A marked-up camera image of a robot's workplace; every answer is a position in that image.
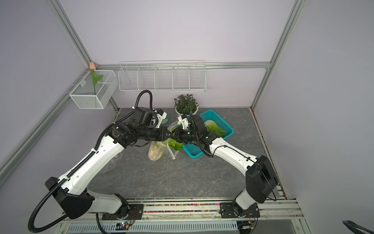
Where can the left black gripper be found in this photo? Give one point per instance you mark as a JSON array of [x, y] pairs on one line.
[[162, 137]]

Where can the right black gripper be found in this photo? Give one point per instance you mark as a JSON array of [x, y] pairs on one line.
[[180, 130]]

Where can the clear pink-dotted zipper bag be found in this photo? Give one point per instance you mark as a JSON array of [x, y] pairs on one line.
[[169, 148]]

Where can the chinese cabbage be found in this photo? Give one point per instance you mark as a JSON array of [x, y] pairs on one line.
[[213, 127], [157, 150], [174, 145]]

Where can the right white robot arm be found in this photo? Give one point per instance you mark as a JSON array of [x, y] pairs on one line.
[[260, 177]]

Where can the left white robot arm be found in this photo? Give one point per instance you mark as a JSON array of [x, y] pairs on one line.
[[70, 189]]

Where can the teal plastic basket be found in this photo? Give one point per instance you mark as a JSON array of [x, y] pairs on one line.
[[194, 151]]

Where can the potted green plant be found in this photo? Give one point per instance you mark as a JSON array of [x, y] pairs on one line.
[[186, 104]]

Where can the artificial pink tulip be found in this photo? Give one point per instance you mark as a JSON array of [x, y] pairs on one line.
[[95, 78]]

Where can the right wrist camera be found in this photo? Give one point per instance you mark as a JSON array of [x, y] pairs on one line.
[[183, 120]]

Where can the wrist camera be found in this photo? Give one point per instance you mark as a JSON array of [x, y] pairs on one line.
[[183, 120], [160, 115]]

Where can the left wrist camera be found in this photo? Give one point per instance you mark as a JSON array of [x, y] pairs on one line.
[[160, 115]]

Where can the white wire wall rack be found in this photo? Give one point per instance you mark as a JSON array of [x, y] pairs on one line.
[[162, 75]]

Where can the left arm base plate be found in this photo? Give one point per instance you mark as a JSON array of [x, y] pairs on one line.
[[131, 212]]

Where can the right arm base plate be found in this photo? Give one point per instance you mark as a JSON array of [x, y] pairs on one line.
[[232, 210]]

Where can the white mesh wall basket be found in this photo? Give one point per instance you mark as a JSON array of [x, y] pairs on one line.
[[83, 94]]

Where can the black cable loop corner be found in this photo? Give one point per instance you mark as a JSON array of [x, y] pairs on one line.
[[355, 228]]

